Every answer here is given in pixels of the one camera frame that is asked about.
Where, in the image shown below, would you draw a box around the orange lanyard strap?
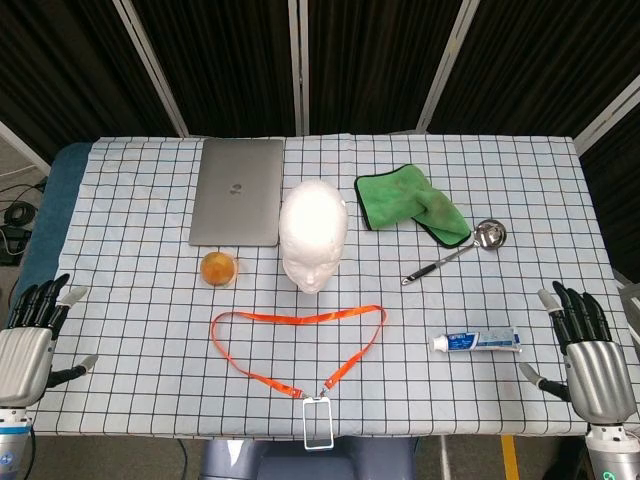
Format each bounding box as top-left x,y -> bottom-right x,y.
210,304 -> 388,401

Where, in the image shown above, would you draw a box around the blue padded table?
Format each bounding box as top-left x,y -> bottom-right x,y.
7,142 -> 95,321

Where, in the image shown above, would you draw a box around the white foam mannequin head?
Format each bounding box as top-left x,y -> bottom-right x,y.
278,179 -> 349,296

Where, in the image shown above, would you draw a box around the clear badge holder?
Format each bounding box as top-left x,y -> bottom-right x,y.
301,394 -> 335,452

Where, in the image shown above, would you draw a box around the white checkered tablecloth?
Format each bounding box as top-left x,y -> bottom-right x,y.
10,133 -> 640,442

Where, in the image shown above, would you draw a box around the grey-blue robot torso base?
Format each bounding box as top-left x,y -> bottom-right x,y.
199,436 -> 419,480

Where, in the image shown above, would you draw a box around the steel ladle black handle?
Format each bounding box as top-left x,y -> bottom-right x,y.
400,218 -> 508,287

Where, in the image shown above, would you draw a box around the white blue toothpaste tube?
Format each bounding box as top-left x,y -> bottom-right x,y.
428,326 -> 523,354

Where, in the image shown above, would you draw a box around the grey closed laptop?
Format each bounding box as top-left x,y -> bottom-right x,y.
188,138 -> 285,248

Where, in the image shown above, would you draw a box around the black floor cables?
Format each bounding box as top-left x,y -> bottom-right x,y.
0,169 -> 51,266

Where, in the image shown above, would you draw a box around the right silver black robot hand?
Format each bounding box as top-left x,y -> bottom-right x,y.
518,280 -> 637,426

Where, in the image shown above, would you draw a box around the green microfiber cloth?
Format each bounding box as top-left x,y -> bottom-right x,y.
353,163 -> 473,249

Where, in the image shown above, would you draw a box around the black folding screen white frame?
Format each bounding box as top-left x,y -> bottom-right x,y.
0,0 -> 640,274

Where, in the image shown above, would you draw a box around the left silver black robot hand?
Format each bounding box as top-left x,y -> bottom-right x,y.
0,273 -> 99,409

